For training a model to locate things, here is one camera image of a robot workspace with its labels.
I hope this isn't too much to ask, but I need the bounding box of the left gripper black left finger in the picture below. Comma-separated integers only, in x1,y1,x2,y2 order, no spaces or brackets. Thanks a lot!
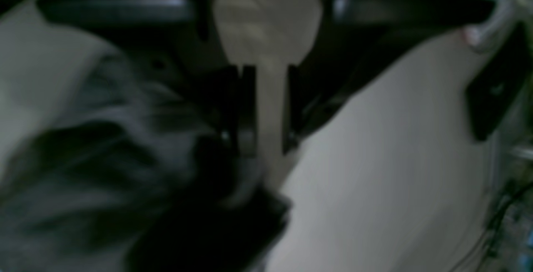
37,0,257,157

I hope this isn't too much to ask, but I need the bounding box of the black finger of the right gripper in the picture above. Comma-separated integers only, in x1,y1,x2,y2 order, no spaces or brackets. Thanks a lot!
126,137,291,272

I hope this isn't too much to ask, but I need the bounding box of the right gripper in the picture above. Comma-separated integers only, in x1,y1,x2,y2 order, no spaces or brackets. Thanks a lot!
465,22,532,142

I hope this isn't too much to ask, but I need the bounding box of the grey T-shirt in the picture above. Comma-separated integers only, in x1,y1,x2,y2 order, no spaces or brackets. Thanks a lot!
0,47,267,272

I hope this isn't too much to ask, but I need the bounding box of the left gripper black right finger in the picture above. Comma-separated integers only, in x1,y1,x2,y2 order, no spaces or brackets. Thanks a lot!
282,0,496,154

